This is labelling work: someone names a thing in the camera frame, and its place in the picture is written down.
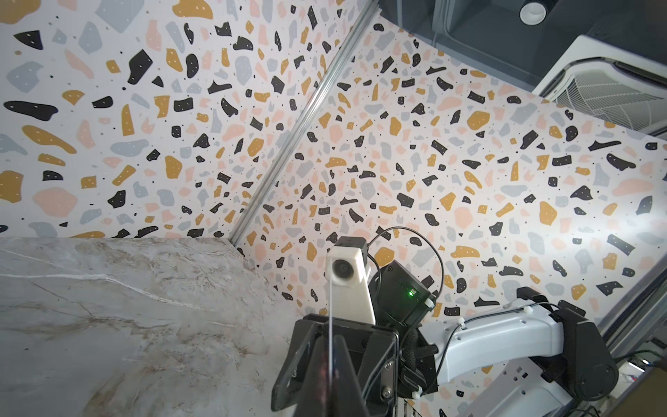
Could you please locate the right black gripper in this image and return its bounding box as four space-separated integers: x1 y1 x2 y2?
271 314 438 416

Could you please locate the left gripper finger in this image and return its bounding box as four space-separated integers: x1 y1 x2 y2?
294 335 369 417

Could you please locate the blue card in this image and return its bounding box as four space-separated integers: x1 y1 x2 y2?
325 278 334 416

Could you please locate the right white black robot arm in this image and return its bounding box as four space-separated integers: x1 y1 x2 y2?
271 287 618 416

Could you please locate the ceiling air conditioner unit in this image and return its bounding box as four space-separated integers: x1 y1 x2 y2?
533 35 666 139

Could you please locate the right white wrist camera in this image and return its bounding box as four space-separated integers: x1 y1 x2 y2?
325 236 376 325

